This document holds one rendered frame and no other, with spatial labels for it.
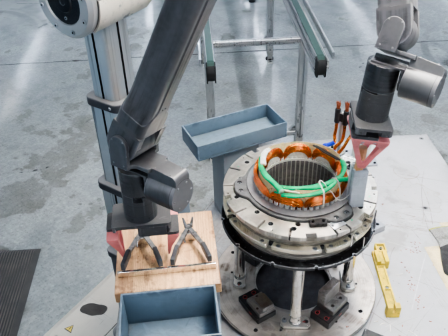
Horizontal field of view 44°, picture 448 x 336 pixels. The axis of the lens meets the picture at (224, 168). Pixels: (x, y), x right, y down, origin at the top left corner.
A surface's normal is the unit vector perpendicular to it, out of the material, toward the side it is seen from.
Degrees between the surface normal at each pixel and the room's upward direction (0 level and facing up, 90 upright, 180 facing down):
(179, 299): 90
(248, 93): 0
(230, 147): 90
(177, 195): 90
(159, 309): 90
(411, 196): 0
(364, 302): 0
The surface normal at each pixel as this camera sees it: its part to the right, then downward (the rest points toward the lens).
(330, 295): 0.72, 0.40
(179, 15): -0.50, 0.46
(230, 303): -0.03, -0.80
